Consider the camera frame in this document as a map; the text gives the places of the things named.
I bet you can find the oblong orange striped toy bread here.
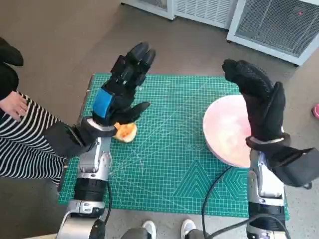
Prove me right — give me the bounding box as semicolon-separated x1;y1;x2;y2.
111;121;138;143

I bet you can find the green cutting mat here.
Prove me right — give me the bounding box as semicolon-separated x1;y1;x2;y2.
57;72;291;221

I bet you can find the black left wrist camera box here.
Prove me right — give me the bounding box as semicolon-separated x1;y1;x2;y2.
43;123;97;160

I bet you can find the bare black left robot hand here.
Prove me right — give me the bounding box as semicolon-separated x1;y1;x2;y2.
91;42;157;128

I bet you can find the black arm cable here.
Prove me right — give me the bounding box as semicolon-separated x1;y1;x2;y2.
96;183;113;239
201;166;292;239

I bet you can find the narrow white cabinet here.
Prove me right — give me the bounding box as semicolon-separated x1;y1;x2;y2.
120;0;176;20

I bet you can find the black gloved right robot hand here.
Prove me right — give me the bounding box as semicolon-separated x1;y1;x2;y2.
221;59;286;143

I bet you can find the person's hand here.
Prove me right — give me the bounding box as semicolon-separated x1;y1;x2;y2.
0;91;29;122

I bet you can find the pink bowl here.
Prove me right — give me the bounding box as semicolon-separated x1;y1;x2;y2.
202;94;252;168

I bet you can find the white cabinet with louvre grille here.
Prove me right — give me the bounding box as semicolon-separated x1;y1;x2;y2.
173;0;240;30

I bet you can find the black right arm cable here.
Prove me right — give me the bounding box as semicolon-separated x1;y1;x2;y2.
201;166;292;239

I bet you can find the white cabinet with mesh panel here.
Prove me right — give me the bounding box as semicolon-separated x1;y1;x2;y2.
226;0;319;67

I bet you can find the person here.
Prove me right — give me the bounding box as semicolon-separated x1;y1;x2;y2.
0;36;68;186

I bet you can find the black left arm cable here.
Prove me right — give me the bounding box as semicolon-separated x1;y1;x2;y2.
96;183;113;239

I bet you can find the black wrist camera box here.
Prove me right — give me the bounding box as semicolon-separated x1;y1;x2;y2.
43;123;97;160
270;146;319;189

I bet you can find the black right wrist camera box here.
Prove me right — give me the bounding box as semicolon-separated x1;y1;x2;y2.
270;146;319;189

